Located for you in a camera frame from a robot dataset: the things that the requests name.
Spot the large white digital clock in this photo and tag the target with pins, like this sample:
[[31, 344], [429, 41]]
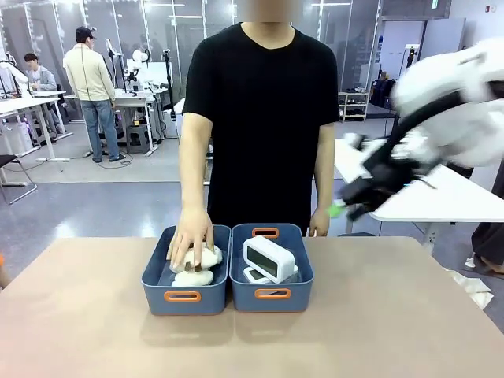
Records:
[[269, 256]]

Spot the white workbench desk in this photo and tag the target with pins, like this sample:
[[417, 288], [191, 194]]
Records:
[[132, 98]]

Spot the black camera tripod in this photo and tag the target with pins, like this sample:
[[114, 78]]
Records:
[[168, 78]]

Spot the person's right forearm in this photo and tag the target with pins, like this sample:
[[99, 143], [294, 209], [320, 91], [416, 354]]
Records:
[[195, 165]]

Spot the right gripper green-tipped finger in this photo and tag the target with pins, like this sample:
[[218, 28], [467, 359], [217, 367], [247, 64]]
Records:
[[358, 214], [338, 209]]

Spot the standing man in cream jacket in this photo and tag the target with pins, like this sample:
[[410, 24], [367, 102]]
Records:
[[88, 86]]

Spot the person's black t-shirt torso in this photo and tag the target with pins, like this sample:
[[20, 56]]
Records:
[[264, 118]]

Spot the black tripod stand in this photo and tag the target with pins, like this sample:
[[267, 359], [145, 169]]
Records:
[[411, 57]]

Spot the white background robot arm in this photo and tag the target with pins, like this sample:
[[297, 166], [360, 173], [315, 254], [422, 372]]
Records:
[[139, 63]]

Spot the white plush toy brown patch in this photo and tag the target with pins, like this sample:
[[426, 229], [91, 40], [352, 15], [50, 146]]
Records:
[[210, 258]]

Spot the person's right hand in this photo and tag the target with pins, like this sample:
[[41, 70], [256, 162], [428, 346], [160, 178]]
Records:
[[193, 236]]

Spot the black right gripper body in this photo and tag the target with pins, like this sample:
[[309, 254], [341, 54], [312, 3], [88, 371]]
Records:
[[378, 181]]

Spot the large white table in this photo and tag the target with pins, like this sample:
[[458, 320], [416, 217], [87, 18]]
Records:
[[453, 197]]

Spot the white crumpled paper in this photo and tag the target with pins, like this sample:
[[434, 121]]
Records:
[[470, 289]]

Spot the white background humanoid robot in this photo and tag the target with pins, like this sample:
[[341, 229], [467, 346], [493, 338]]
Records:
[[12, 73]]

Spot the grey plastic step stool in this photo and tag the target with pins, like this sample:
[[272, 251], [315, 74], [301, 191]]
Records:
[[138, 139]]

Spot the white shoe rack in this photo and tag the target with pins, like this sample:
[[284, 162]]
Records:
[[354, 106]]

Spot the black office chair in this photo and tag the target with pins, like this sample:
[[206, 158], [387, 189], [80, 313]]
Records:
[[12, 173]]

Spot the seated person in grey top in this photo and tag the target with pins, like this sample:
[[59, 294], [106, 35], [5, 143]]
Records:
[[39, 78]]

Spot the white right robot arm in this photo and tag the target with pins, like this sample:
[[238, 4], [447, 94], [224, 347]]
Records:
[[464, 130]]

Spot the person's left forearm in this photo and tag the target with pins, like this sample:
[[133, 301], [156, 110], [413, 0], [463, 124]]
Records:
[[323, 169]]

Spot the small white digital clock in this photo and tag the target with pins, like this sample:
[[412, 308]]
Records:
[[256, 275]]

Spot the long white office desk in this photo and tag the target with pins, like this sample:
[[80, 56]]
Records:
[[23, 104]]

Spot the person's left hand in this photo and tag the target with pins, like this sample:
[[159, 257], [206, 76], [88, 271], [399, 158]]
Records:
[[319, 223]]

